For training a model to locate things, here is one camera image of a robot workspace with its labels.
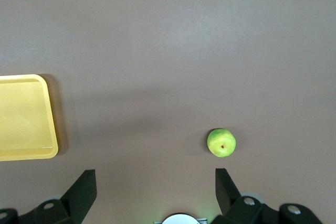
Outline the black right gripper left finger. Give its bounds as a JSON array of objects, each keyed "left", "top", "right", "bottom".
[{"left": 0, "top": 169, "right": 98, "bottom": 224}]

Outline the green apple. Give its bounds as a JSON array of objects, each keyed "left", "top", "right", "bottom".
[{"left": 207, "top": 128, "right": 237, "bottom": 158}]

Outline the brown table mat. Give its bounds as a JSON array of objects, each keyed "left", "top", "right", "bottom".
[{"left": 0, "top": 0, "right": 336, "bottom": 224}]

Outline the yellow plastic tray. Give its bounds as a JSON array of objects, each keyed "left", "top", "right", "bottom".
[{"left": 0, "top": 74, "right": 59, "bottom": 162}]

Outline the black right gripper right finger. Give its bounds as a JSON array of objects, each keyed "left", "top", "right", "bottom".
[{"left": 211, "top": 168, "right": 325, "bottom": 224}]

